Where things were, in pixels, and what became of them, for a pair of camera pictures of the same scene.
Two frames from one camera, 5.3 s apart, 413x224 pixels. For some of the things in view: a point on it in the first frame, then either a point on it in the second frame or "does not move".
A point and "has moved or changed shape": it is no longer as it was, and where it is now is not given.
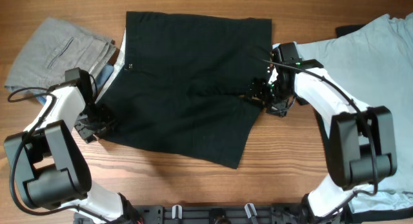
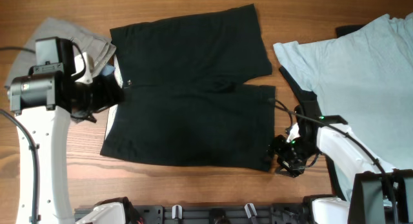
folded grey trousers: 57,46 does not move
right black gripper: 257,88 → 276,146
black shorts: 186,85 has moved or changed shape
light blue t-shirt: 375,66 does not move
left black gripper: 88,135 → 111,93
